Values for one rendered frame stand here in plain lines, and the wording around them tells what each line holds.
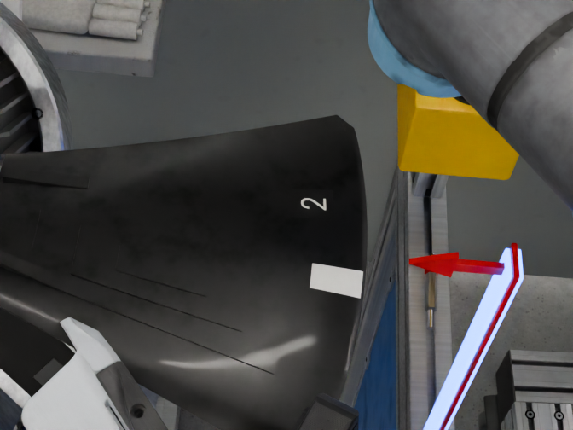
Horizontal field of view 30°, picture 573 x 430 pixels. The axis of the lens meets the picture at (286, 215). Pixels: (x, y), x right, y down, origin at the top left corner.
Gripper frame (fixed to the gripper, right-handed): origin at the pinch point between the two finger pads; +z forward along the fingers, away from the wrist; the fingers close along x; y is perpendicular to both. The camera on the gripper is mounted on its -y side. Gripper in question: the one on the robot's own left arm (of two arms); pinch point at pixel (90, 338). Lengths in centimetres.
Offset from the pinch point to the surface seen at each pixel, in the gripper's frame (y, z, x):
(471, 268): -21.7, -7.9, 2.2
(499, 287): -22.9, -9.4, 3.6
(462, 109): -35.8, 8.1, 14.7
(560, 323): -84, 16, 127
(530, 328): -78, 18, 127
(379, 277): -36, 16, 57
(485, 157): -37.5, 6.0, 20.5
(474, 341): -22.1, -9.5, 10.6
